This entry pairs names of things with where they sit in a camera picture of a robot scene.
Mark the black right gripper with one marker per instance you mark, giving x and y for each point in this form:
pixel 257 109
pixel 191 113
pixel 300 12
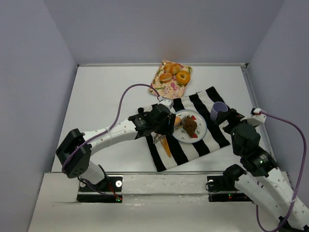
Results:
pixel 227 118

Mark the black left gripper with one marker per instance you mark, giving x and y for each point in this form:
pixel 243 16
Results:
pixel 167 124

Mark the small round bread roll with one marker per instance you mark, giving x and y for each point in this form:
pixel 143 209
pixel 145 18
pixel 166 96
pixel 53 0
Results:
pixel 177 121

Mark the lilac plastic cup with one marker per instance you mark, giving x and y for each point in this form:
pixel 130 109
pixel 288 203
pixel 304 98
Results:
pixel 216 108

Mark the metal serving tongs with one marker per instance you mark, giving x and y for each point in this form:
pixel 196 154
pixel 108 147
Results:
pixel 181 122

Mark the brown chocolate croissant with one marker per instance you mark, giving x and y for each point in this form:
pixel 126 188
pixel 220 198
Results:
pixel 190 126

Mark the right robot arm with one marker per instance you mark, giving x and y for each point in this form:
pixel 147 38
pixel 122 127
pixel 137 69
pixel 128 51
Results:
pixel 259 176

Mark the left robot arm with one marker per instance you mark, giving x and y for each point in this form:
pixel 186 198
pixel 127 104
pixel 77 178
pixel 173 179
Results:
pixel 75 151

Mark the large striped bread roll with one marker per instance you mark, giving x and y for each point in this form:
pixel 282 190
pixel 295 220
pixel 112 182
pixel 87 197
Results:
pixel 172 68

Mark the orange plastic fork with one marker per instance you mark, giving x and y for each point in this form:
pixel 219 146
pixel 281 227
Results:
pixel 166 146

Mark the watermelon pattern plate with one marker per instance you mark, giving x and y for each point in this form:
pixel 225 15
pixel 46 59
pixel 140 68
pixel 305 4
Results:
pixel 182 136

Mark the black white striped cloth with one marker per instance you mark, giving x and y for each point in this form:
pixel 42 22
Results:
pixel 181 153

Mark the floral rectangular tray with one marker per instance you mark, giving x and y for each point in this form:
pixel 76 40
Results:
pixel 171 89

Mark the sesame sandwich bun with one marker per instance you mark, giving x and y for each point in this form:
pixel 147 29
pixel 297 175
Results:
pixel 165 77

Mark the orange bagel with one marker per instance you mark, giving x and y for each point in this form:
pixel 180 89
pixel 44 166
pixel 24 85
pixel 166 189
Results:
pixel 183 77

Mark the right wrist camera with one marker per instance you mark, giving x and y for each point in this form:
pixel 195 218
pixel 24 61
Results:
pixel 257 117

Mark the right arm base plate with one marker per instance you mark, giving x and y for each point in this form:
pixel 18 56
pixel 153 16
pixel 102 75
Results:
pixel 221 190

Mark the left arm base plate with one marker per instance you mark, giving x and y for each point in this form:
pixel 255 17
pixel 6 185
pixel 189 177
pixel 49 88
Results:
pixel 110 191

